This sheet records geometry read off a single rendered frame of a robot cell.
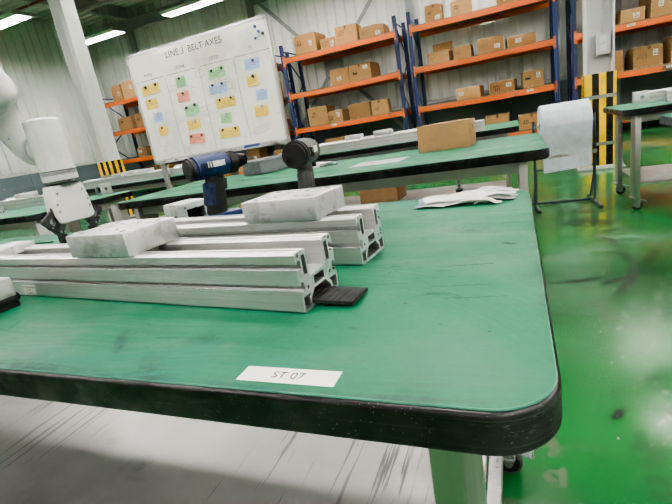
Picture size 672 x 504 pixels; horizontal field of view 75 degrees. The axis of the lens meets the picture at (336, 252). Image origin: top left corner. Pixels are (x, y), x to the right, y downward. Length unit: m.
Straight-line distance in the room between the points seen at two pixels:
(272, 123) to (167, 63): 1.14
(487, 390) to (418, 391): 0.06
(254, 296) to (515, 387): 0.37
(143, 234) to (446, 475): 0.59
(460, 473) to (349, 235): 0.40
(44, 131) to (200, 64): 3.07
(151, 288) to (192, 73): 3.66
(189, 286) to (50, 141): 0.70
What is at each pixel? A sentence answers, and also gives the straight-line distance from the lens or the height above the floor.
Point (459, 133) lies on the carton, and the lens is 2.67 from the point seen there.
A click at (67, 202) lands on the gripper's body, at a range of 1.34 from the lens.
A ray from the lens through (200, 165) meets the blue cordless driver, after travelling 1.15.
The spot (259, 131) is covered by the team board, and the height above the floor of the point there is 1.08.
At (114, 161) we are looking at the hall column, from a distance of 9.34.
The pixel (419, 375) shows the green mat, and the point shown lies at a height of 0.78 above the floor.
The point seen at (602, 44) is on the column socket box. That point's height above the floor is 1.40.
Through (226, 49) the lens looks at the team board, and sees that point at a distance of 4.15.
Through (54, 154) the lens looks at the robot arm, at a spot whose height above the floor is 1.06.
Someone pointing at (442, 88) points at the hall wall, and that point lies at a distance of 11.20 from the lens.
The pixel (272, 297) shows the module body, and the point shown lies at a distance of 0.62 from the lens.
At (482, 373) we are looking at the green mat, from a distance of 0.43.
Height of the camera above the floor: 1.01
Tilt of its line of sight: 16 degrees down
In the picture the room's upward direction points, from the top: 10 degrees counter-clockwise
